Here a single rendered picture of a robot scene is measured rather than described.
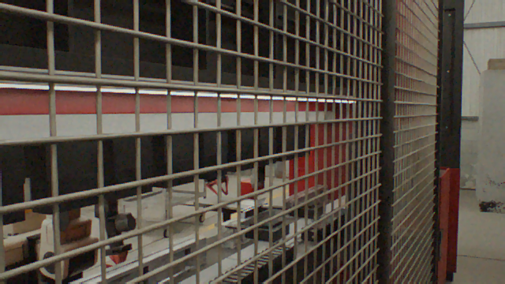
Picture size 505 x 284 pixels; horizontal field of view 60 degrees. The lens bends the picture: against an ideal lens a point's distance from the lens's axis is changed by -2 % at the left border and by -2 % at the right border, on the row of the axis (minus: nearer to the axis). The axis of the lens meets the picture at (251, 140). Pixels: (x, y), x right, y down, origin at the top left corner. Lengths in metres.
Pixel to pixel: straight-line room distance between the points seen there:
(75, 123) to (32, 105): 0.12
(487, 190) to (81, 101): 6.24
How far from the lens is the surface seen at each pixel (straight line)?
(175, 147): 1.40
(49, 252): 2.24
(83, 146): 1.15
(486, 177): 6.89
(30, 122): 1.06
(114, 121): 1.21
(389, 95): 0.70
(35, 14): 0.20
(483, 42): 8.68
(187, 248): 1.55
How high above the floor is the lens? 1.41
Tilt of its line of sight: 4 degrees down
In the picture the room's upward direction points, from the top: straight up
